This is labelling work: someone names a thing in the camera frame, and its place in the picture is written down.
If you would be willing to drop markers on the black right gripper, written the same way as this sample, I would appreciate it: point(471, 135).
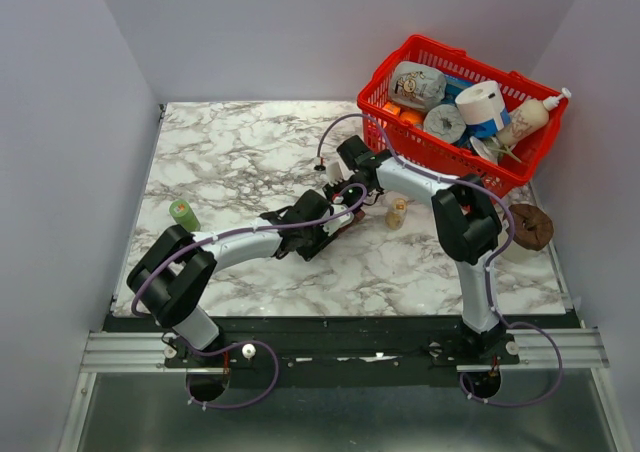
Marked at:
point(330, 190)

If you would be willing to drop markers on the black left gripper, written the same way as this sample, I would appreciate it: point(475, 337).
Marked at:
point(324, 240)

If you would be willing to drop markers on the red weekly pill organizer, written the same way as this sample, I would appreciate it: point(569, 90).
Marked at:
point(356, 219)

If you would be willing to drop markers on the clear bottle yellow pills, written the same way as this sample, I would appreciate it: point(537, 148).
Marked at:
point(396, 213)

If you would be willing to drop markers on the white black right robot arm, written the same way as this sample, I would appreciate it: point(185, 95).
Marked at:
point(467, 225)

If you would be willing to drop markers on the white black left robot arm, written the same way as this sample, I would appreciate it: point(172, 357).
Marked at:
point(172, 275)

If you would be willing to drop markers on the red plastic basket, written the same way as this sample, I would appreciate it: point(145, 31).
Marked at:
point(516, 164)

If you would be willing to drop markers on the orange snack box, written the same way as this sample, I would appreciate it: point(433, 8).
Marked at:
point(392, 108)

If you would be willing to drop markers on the orange ball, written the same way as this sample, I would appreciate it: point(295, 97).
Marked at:
point(414, 118)

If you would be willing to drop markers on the grey wrapped small paper roll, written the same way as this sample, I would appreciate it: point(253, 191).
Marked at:
point(445, 123)

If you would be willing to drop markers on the grey wrapped printed paper roll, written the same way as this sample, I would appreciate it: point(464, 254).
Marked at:
point(417, 86)

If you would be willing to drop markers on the white paper plate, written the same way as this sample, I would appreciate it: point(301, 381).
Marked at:
point(483, 151)

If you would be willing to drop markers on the blue box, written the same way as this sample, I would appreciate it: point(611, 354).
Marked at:
point(455, 85)

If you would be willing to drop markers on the white toilet roll blue tape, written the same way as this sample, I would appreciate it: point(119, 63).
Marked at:
point(483, 109)

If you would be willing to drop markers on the brown round object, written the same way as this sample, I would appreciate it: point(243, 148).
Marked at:
point(533, 231)

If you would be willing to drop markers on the cream lotion pump bottle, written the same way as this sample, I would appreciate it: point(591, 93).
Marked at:
point(529, 117)

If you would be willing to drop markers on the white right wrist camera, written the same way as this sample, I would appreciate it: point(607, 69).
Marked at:
point(332, 169)

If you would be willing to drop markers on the black metal base frame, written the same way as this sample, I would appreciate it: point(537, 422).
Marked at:
point(264, 353)

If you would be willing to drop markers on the aluminium rail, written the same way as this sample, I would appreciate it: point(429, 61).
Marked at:
point(130, 352)

